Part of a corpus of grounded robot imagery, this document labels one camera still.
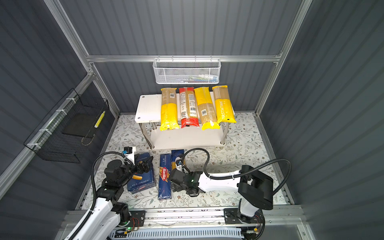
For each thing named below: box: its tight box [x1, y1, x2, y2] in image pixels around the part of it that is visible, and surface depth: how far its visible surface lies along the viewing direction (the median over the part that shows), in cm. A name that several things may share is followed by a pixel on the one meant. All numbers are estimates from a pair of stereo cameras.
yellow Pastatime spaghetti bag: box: [212, 85, 237, 123], surface depth 77 cm
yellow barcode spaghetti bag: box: [194, 86, 220, 131], surface depth 73 cm
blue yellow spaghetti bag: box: [171, 149, 184, 170], surface depth 96 cm
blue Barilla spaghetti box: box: [158, 153, 172, 199], surface depth 85 cm
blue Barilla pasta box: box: [127, 152, 157, 194], surface depth 81 cm
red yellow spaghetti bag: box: [179, 87, 200, 129], surface depth 74 cm
